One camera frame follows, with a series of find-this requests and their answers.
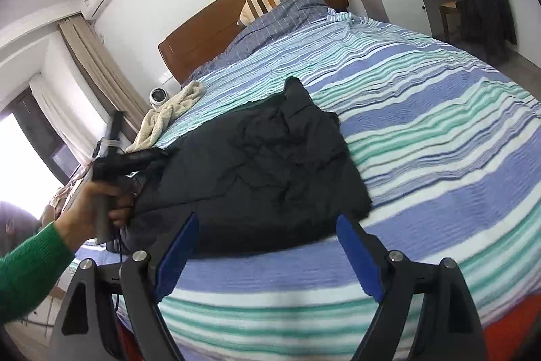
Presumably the black puffer jacket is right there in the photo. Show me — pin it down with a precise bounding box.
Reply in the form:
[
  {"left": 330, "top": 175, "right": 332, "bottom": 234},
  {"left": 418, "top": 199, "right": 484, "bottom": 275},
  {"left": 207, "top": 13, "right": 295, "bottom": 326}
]
[{"left": 105, "top": 77, "right": 373, "bottom": 256}]

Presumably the blue striped pillow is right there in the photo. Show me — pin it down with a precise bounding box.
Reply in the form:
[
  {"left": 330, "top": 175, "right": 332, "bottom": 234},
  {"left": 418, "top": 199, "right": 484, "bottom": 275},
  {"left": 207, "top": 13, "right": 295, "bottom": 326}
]
[{"left": 186, "top": 0, "right": 339, "bottom": 78}]

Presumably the bed with striped sheet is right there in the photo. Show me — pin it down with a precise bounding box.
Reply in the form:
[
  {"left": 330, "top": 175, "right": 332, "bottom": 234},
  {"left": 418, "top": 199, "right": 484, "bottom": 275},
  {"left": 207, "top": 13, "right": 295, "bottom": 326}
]
[{"left": 76, "top": 16, "right": 541, "bottom": 361}]

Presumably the dark jacket on chair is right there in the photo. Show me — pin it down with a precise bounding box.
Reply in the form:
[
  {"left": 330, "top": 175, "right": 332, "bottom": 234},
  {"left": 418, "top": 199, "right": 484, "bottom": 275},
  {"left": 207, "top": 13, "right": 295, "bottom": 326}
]
[{"left": 458, "top": 0, "right": 517, "bottom": 63}]

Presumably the wooden headboard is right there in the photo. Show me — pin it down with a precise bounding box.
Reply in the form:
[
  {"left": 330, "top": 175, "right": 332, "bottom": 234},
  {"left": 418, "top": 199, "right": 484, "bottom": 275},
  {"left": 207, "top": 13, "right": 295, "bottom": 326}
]
[{"left": 158, "top": 0, "right": 349, "bottom": 85}]

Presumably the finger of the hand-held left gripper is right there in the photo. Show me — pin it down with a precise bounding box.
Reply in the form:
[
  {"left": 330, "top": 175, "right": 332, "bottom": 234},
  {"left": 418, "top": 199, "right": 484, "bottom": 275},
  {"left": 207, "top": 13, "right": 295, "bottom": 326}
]
[{"left": 122, "top": 147, "right": 170, "bottom": 173}]

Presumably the white round fan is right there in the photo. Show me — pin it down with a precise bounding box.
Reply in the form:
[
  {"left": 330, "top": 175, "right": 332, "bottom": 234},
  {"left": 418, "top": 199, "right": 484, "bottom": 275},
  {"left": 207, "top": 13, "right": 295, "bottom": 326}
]
[{"left": 149, "top": 87, "right": 172, "bottom": 108}]

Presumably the beige curtain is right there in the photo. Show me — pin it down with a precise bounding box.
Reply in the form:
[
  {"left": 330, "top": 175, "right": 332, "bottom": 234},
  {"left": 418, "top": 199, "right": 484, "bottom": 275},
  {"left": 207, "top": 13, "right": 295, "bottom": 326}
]
[{"left": 58, "top": 16, "right": 152, "bottom": 131}]

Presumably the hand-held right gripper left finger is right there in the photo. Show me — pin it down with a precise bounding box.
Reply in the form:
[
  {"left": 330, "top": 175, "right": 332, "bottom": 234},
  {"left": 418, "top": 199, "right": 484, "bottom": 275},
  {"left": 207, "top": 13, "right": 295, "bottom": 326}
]
[{"left": 50, "top": 212, "right": 200, "bottom": 361}]

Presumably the beige clothes pile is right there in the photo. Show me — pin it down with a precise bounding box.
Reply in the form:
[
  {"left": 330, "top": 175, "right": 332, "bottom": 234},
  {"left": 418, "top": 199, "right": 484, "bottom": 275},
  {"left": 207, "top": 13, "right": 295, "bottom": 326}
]
[{"left": 48, "top": 185, "right": 77, "bottom": 218}]

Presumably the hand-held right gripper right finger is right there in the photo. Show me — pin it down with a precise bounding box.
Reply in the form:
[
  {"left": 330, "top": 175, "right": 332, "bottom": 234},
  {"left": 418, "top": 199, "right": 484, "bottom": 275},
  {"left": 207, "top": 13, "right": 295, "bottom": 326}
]
[{"left": 336, "top": 214, "right": 491, "bottom": 361}]

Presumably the wooden chair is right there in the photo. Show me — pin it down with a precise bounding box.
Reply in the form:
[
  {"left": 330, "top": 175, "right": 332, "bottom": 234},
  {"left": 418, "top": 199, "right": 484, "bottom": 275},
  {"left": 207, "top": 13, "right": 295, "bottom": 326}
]
[{"left": 439, "top": 0, "right": 463, "bottom": 44}]

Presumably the white sheer curtain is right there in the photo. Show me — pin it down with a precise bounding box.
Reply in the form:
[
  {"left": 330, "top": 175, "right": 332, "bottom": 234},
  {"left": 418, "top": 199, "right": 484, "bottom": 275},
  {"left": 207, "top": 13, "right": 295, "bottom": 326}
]
[{"left": 29, "top": 75, "right": 106, "bottom": 163}]

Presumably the window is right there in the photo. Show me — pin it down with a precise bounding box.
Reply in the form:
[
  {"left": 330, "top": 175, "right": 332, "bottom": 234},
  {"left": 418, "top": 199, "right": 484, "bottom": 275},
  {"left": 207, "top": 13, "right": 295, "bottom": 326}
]
[{"left": 0, "top": 86, "right": 81, "bottom": 213}]

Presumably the person's left hand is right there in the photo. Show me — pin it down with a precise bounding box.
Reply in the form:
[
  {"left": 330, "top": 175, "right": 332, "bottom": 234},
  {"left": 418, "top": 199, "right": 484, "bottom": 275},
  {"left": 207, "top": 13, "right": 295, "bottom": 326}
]
[{"left": 55, "top": 180, "right": 136, "bottom": 252}]

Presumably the beige fleece garment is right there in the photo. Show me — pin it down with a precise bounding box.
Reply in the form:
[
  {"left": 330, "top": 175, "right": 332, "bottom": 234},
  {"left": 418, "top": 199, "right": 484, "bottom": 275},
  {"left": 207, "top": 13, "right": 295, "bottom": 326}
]
[{"left": 126, "top": 81, "right": 206, "bottom": 154}]

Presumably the person's left forearm green sleeve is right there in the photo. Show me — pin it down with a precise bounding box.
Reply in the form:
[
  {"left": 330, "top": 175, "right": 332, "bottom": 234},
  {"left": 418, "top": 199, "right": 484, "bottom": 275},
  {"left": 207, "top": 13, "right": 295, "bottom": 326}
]
[{"left": 0, "top": 221, "right": 77, "bottom": 325}]

